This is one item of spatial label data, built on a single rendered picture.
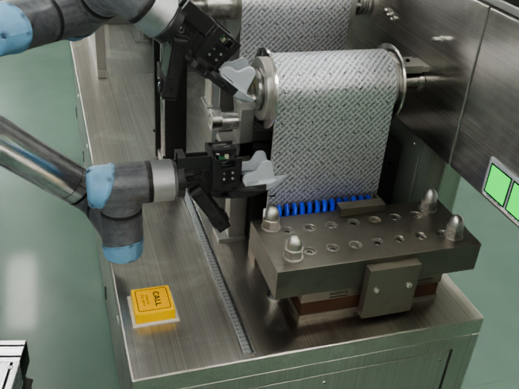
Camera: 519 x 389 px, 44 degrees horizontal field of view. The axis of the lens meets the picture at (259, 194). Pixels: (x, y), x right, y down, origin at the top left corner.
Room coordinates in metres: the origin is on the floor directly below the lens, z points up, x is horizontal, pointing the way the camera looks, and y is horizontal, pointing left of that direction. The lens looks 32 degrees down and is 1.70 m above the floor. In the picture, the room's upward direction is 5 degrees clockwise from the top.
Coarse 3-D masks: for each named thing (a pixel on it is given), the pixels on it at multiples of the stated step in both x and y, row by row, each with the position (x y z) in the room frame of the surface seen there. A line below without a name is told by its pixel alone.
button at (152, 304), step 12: (144, 288) 0.91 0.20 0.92; (156, 288) 0.91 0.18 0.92; (168, 288) 0.92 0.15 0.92; (132, 300) 0.88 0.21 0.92; (144, 300) 0.88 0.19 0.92; (156, 300) 0.88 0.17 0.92; (168, 300) 0.88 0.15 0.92; (144, 312) 0.85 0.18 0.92; (156, 312) 0.85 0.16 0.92; (168, 312) 0.86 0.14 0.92
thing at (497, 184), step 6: (492, 168) 0.96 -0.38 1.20; (492, 174) 0.95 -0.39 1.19; (498, 174) 0.94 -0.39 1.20; (504, 174) 0.93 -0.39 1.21; (492, 180) 0.95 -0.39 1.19; (498, 180) 0.94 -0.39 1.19; (504, 180) 0.93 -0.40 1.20; (510, 180) 0.91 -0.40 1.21; (486, 186) 0.96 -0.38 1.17; (492, 186) 0.95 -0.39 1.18; (498, 186) 0.93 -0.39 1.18; (504, 186) 0.92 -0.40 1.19; (492, 192) 0.94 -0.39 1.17; (498, 192) 0.93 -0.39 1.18; (504, 192) 0.92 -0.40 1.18; (498, 198) 0.93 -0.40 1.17; (504, 198) 0.91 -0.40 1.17
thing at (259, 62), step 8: (392, 56) 1.18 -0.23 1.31; (256, 64) 1.13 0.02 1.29; (264, 64) 1.09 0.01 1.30; (264, 72) 1.08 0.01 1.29; (264, 80) 1.08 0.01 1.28; (272, 80) 1.07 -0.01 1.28; (272, 88) 1.06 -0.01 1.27; (272, 96) 1.06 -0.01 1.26; (264, 104) 1.07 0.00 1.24; (272, 104) 1.06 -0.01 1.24; (256, 112) 1.11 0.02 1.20; (264, 112) 1.07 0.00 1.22
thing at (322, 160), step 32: (288, 128) 1.07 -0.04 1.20; (320, 128) 1.09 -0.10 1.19; (352, 128) 1.11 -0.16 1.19; (384, 128) 1.13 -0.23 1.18; (288, 160) 1.07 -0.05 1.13; (320, 160) 1.09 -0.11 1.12; (352, 160) 1.11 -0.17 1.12; (288, 192) 1.07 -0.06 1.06; (320, 192) 1.09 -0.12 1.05; (352, 192) 1.12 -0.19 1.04
